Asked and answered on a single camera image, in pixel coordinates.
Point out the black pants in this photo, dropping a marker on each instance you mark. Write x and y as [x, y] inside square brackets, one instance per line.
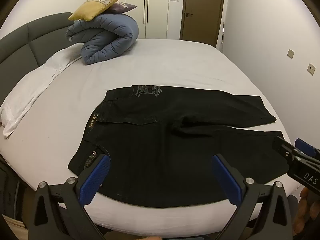
[162, 150]

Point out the person's right hand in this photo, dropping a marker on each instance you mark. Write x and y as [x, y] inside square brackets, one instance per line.
[301, 215]

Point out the dark nightstand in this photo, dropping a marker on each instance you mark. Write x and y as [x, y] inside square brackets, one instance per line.
[12, 187]

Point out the grey padded headboard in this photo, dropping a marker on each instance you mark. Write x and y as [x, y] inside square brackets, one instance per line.
[37, 37]

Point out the purple cushion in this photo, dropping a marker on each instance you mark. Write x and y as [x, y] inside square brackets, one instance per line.
[123, 7]

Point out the brown door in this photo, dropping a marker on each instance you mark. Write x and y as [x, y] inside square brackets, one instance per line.
[202, 12]

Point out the bed with white sheet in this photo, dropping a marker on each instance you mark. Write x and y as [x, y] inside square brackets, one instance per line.
[175, 65]

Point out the yellow cushion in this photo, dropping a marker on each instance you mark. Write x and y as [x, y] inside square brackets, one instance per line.
[96, 5]

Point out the white folded sheet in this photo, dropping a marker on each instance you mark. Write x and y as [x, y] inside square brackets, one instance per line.
[25, 92]

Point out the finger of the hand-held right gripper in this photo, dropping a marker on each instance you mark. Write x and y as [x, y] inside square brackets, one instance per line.
[283, 148]
[306, 147]

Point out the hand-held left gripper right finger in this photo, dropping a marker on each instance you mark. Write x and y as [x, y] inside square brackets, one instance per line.
[226, 180]

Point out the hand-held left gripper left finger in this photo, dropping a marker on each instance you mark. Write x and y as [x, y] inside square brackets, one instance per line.
[96, 177]

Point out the cream wardrobe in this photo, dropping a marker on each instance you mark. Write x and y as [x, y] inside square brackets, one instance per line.
[158, 10]

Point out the rolled blue duvet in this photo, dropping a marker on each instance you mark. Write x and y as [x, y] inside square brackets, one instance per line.
[110, 37]

